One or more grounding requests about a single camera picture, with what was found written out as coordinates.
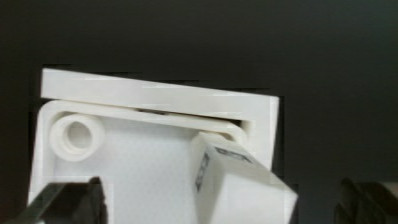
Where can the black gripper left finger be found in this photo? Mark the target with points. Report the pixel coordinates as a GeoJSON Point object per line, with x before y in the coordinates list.
{"type": "Point", "coordinates": [68, 204]}

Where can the white desk top panel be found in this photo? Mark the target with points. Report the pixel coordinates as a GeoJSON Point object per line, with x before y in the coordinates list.
{"type": "Point", "coordinates": [109, 142]}

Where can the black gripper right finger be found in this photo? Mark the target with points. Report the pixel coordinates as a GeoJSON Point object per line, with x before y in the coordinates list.
{"type": "Point", "coordinates": [368, 203]}

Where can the white L-shaped fixture wall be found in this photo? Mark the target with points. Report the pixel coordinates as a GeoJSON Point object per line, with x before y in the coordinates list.
{"type": "Point", "coordinates": [188, 100]}

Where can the white desk leg with tag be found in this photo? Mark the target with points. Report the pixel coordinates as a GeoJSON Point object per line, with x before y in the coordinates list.
{"type": "Point", "coordinates": [240, 194]}

